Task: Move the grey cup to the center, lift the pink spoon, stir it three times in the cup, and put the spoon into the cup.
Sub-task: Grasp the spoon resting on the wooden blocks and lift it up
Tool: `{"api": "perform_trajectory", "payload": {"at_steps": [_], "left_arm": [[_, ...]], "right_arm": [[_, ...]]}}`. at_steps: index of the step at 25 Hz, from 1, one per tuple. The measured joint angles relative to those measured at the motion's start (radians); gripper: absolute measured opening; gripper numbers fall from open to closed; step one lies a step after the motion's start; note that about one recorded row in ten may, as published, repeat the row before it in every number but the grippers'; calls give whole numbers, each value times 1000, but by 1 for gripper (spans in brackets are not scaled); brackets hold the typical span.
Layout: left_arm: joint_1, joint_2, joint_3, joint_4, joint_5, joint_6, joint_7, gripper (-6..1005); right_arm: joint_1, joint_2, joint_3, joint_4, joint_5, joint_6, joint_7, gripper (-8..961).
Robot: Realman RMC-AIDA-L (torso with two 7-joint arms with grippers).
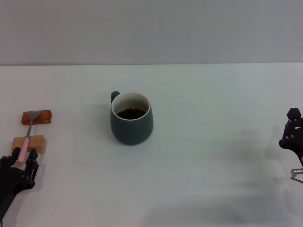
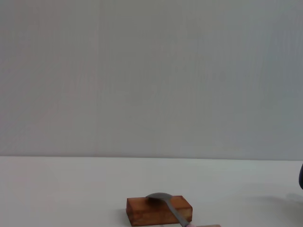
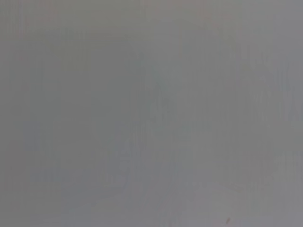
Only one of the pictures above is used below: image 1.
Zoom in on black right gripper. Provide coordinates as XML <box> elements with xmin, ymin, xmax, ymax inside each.
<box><xmin>278</xmin><ymin>108</ymin><xmax>303</xmax><ymax>167</ymax></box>

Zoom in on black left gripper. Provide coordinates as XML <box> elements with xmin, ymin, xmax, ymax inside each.
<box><xmin>0</xmin><ymin>147</ymin><xmax>39</xmax><ymax>224</ymax></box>

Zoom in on pink handled metal spoon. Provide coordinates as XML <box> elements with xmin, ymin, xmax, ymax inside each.
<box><xmin>18</xmin><ymin>111</ymin><xmax>40</xmax><ymax>164</ymax></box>

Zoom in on dark grey ceramic cup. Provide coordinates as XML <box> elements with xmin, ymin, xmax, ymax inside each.
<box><xmin>109</xmin><ymin>90</ymin><xmax>154</xmax><ymax>146</ymax></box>

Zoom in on light tan wooden block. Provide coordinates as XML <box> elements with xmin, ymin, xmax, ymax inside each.
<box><xmin>11</xmin><ymin>134</ymin><xmax>47</xmax><ymax>154</ymax></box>

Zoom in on reddish brown wooden block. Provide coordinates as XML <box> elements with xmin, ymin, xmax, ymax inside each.
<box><xmin>21</xmin><ymin>109</ymin><xmax>53</xmax><ymax>126</ymax></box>

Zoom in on dark coffee liquid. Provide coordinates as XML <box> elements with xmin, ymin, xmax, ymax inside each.
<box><xmin>116</xmin><ymin>107</ymin><xmax>145</xmax><ymax>120</ymax></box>

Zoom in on thin grey cable with plug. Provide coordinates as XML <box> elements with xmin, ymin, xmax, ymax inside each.
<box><xmin>290</xmin><ymin>167</ymin><xmax>303</xmax><ymax>184</ymax></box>

